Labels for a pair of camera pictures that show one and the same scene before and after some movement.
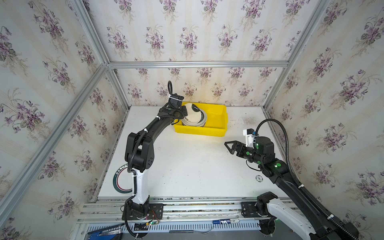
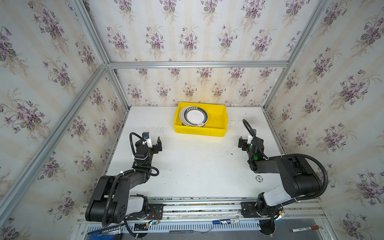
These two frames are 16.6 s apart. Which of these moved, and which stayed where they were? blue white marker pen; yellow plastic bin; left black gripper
Moved: left black gripper
Stayed: blue white marker pen; yellow plastic bin
